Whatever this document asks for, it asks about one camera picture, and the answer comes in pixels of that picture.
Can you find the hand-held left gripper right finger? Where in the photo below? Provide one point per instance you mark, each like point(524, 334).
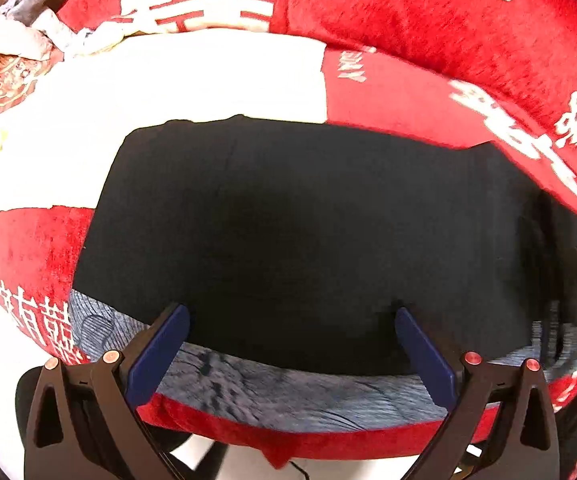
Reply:
point(426, 357)

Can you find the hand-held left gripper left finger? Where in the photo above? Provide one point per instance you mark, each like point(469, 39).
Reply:
point(161, 347)

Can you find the black pants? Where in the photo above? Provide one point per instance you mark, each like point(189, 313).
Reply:
point(293, 235)

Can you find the blue-grey leaf-patterned cloth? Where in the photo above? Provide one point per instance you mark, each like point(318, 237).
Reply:
point(268, 390)

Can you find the red gold patterned pillow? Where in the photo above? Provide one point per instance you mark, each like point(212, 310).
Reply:
point(13, 80)

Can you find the red printed blanket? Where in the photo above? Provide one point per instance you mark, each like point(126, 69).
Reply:
point(393, 20)

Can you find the crumpled grey white cloth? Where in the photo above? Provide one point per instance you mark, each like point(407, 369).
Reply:
point(28, 30)

